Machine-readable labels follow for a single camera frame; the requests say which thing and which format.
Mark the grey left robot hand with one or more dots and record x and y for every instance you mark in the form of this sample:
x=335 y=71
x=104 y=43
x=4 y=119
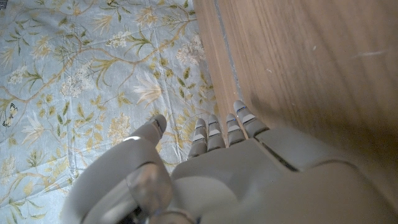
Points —
x=248 y=180

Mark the floral light blue backdrop cloth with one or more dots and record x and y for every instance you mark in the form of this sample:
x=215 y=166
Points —
x=77 y=62

